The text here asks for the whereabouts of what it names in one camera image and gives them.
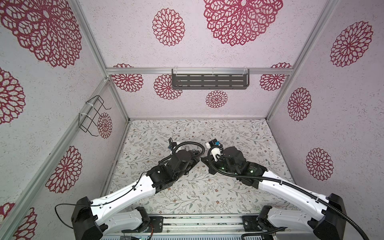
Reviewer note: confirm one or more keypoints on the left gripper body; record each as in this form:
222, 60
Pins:
194, 160

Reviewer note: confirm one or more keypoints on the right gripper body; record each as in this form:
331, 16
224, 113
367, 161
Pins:
222, 164

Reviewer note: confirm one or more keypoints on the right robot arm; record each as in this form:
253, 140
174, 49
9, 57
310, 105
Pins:
318, 214

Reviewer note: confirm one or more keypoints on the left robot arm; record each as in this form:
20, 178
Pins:
91, 219

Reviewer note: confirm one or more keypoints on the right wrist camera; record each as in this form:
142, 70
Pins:
215, 149

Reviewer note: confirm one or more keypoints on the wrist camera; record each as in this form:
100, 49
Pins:
172, 145
215, 149

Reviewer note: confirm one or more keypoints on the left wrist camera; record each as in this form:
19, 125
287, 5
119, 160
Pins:
172, 145

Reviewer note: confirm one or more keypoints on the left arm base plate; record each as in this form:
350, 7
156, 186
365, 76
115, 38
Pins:
154, 225

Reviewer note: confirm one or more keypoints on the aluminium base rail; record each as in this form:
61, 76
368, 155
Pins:
216, 224

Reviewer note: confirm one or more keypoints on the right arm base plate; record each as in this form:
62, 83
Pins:
259, 223

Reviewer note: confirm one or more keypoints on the dark metal wall shelf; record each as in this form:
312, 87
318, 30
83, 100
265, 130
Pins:
211, 81

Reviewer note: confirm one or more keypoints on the black wire wall rack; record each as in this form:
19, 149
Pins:
96, 121

